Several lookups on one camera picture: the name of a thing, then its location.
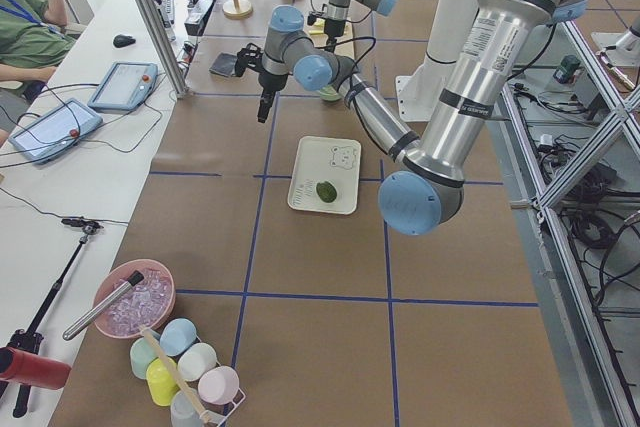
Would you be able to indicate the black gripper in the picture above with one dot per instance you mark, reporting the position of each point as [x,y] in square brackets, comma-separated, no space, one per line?
[270,82]
[331,28]

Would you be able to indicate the light green bowl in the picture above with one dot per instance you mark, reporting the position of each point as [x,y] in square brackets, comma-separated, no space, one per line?
[328,94]

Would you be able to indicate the steel tube in bowl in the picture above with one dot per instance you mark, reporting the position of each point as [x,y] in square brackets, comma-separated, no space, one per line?
[90,316]

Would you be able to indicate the pink bowl with ice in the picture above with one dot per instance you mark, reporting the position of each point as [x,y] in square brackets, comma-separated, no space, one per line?
[148,304]

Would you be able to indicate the bamboo cutting board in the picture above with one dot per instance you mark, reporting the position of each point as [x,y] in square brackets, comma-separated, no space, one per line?
[350,42]

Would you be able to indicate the grey folded cloth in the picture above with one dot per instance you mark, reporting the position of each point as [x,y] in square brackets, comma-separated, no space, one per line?
[225,65]

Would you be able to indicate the white bear tray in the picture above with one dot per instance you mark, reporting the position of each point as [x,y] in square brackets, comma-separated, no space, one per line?
[325,176]

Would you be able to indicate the wooden cup tree stand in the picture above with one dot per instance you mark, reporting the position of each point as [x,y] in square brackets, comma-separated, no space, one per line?
[237,9]

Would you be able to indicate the green avocado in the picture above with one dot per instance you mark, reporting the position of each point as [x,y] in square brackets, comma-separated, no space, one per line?
[326,191]

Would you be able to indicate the blue teach pendant far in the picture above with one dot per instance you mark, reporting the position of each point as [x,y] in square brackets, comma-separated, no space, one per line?
[125,86]

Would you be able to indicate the blue teach pendant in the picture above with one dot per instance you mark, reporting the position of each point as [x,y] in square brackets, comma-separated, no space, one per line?
[57,131]
[125,86]

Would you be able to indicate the black computer mouse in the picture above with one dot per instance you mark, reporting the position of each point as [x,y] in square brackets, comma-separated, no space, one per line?
[122,40]

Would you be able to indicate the blue teach pendant near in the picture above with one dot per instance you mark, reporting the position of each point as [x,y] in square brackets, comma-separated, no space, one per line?
[57,131]

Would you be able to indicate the person in green shirt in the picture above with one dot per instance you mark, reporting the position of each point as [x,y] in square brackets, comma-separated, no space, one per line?
[33,43]

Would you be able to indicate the blue plastic cup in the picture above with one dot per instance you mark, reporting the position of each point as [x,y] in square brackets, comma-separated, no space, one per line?
[178,335]

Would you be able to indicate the white plastic cup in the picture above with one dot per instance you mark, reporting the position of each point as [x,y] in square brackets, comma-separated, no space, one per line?
[196,361]

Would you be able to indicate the mint plastic cup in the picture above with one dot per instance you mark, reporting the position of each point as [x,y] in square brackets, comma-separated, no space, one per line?
[141,355]

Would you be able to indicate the pink plastic cup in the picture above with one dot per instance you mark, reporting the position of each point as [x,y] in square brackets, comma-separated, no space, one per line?
[219,385]

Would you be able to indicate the yellow plastic cup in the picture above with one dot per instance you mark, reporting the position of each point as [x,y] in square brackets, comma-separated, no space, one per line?
[161,384]

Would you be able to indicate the wooden stick on cups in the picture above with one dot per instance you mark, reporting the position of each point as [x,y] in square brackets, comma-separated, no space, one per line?
[204,415]

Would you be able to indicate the grey plastic cup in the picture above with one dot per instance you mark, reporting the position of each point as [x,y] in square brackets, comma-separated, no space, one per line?
[183,413]

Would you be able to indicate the black selfie stick tripod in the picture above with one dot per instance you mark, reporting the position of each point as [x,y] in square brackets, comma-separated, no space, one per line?
[29,340]

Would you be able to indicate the red bottle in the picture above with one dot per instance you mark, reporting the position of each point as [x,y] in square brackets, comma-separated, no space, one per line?
[26,368]

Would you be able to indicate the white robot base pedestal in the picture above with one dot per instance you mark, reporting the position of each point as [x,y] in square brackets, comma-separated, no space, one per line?
[417,94]

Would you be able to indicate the aluminium frame post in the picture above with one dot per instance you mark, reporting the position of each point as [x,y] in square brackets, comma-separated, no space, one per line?
[161,43]

